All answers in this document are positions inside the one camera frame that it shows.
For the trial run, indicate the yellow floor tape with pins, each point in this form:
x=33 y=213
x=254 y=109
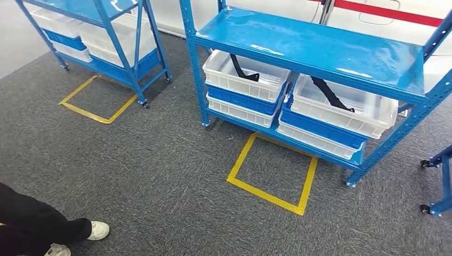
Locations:
x=88 y=114
x=268 y=196

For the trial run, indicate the black stanchion pole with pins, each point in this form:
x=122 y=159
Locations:
x=326 y=12

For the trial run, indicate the person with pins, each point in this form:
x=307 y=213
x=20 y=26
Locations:
x=28 y=219

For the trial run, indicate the black bracket part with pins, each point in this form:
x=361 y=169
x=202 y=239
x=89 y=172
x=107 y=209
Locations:
x=328 y=93
x=240 y=72

